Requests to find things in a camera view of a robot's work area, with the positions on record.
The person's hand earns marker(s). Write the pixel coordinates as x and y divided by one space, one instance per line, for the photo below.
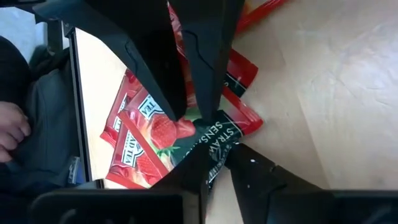
12 130

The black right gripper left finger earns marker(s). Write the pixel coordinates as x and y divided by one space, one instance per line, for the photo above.
189 193

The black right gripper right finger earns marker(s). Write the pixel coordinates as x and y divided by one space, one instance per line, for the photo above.
264 196

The black aluminium table frame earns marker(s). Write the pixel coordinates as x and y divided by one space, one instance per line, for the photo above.
81 124

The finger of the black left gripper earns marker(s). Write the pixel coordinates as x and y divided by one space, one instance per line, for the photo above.
124 31
211 46

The blue id badge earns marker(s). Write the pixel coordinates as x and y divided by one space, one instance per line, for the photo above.
76 171

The person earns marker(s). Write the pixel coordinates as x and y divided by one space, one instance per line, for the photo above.
46 124

